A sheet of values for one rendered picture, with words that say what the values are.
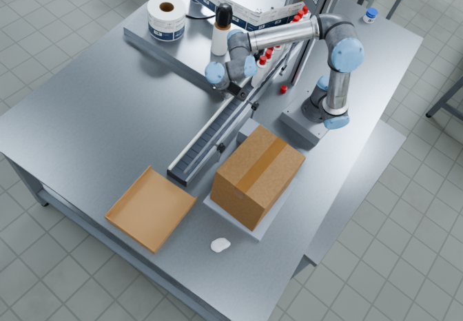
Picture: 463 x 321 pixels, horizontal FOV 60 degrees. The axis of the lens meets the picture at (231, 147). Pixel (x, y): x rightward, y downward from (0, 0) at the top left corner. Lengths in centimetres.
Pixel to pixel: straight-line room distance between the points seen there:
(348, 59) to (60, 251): 197
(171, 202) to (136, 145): 33
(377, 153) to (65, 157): 152
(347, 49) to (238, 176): 62
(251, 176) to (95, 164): 74
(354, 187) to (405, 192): 122
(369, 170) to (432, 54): 233
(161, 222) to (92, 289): 93
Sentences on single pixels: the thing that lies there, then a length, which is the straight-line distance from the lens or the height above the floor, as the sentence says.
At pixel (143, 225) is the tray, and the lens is 176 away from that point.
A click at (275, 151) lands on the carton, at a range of 164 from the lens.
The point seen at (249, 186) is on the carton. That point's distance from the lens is 154.
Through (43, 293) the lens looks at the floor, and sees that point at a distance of 263.
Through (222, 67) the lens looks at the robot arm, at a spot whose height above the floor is 138.
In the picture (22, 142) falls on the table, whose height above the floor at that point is 83.
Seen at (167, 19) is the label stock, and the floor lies 102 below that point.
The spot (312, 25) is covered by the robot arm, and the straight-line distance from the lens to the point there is 162.
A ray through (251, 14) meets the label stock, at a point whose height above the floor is 104.
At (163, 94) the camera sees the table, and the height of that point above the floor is 83.
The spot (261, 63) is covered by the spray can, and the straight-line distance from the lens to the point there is 199.
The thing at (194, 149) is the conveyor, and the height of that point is 88.
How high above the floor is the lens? 249
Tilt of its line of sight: 59 degrees down
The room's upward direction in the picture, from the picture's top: 15 degrees clockwise
